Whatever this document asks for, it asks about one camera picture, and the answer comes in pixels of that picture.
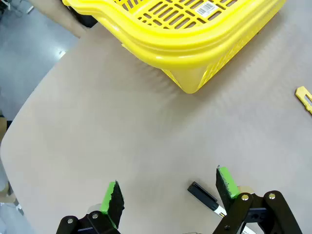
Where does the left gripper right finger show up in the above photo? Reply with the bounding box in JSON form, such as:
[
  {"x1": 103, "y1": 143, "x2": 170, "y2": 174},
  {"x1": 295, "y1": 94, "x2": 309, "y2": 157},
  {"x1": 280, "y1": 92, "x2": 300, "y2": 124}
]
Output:
[{"x1": 212, "y1": 165, "x2": 303, "y2": 234}]

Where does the yellow plastic shopping basket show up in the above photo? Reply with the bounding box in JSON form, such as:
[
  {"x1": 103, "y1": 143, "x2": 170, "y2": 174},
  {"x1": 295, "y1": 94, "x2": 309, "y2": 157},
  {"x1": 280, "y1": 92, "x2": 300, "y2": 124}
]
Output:
[{"x1": 62, "y1": 0, "x2": 287, "y2": 95}]

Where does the yellow black utility knife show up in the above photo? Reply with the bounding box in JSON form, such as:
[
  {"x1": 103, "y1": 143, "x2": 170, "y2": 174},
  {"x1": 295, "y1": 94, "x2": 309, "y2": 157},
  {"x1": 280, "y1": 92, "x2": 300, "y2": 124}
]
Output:
[{"x1": 294, "y1": 86, "x2": 312, "y2": 115}]

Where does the black pen with yellow ends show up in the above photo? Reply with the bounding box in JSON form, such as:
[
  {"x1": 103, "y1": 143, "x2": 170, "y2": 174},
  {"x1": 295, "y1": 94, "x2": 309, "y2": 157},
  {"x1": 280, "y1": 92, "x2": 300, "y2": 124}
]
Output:
[{"x1": 187, "y1": 181, "x2": 255, "y2": 234}]

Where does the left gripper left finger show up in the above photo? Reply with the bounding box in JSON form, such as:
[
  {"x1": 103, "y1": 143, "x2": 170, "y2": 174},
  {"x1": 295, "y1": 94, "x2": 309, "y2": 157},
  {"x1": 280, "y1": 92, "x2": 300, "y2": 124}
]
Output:
[{"x1": 56, "y1": 180, "x2": 125, "y2": 234}]

